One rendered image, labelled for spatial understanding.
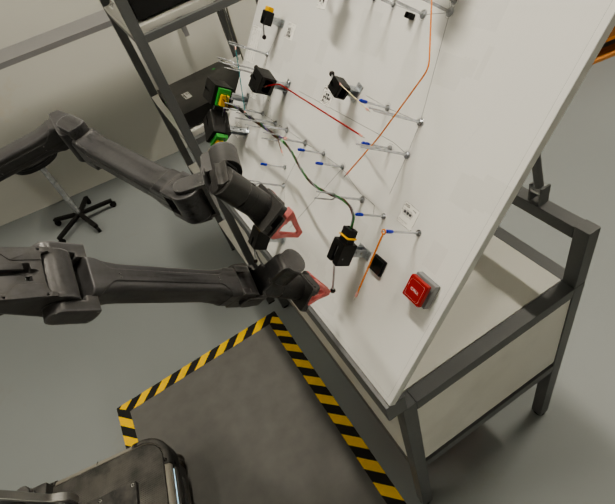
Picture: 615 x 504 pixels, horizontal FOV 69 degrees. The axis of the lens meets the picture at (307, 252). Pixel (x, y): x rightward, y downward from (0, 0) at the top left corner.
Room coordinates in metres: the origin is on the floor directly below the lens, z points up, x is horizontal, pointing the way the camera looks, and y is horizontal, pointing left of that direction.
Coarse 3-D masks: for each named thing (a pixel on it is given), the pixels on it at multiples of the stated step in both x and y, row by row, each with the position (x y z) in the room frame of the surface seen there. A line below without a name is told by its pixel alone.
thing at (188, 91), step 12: (204, 72) 2.04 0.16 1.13; (216, 72) 1.99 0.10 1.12; (228, 72) 1.94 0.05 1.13; (180, 84) 2.00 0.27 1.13; (192, 84) 1.95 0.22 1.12; (204, 84) 1.91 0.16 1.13; (228, 84) 1.82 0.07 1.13; (180, 96) 1.88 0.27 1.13; (192, 96) 1.83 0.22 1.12; (168, 108) 1.92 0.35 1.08; (180, 108) 1.76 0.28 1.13; (192, 108) 1.72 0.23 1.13; (204, 108) 1.72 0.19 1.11; (216, 108) 1.73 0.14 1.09; (192, 120) 1.70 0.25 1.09
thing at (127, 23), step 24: (120, 0) 1.63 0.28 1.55; (192, 0) 1.77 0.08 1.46; (216, 0) 2.28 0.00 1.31; (240, 0) 1.74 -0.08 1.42; (120, 24) 1.84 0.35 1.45; (144, 24) 1.68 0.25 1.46; (168, 24) 1.67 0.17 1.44; (144, 48) 1.63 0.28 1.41; (144, 72) 2.17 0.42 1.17; (168, 96) 1.63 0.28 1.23; (168, 120) 2.17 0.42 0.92; (192, 144) 1.63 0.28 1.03; (192, 168) 2.12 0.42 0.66; (216, 216) 2.16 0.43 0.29; (240, 240) 1.63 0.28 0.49
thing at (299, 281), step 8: (296, 280) 0.68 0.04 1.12; (304, 280) 0.69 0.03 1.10; (288, 288) 0.66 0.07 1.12; (296, 288) 0.67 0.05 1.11; (304, 288) 0.67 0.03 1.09; (312, 288) 0.65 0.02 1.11; (280, 296) 0.66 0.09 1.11; (288, 296) 0.66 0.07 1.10; (296, 296) 0.66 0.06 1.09; (304, 296) 0.66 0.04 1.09; (296, 304) 0.66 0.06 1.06; (304, 304) 0.64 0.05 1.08
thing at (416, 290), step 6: (414, 276) 0.57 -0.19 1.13; (408, 282) 0.57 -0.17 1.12; (414, 282) 0.56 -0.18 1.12; (420, 282) 0.55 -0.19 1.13; (408, 288) 0.56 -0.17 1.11; (414, 288) 0.55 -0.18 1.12; (420, 288) 0.54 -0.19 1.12; (426, 288) 0.53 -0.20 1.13; (408, 294) 0.55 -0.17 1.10; (414, 294) 0.54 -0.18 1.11; (420, 294) 0.53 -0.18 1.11; (426, 294) 0.53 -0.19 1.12; (414, 300) 0.54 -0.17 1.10; (420, 300) 0.53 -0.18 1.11; (420, 306) 0.52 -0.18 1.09
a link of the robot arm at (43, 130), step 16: (48, 128) 1.02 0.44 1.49; (16, 144) 1.01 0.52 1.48; (32, 144) 1.00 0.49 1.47; (48, 144) 1.01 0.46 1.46; (64, 144) 1.02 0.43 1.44; (0, 160) 0.98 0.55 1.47; (16, 160) 0.99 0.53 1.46; (32, 160) 1.00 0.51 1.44; (80, 160) 0.98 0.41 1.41; (0, 176) 0.97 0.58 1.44
